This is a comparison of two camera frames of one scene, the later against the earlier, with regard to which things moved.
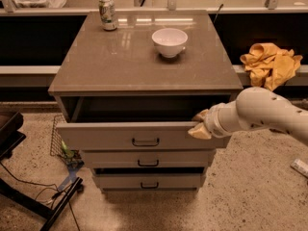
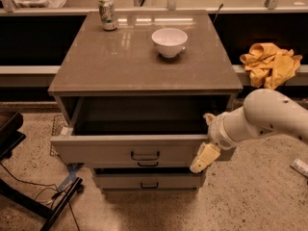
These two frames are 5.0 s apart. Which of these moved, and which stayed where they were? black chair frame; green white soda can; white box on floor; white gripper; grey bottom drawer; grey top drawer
Moved: grey top drawer; white gripper
Stayed: white box on floor; green white soda can; black chair frame; grey bottom drawer
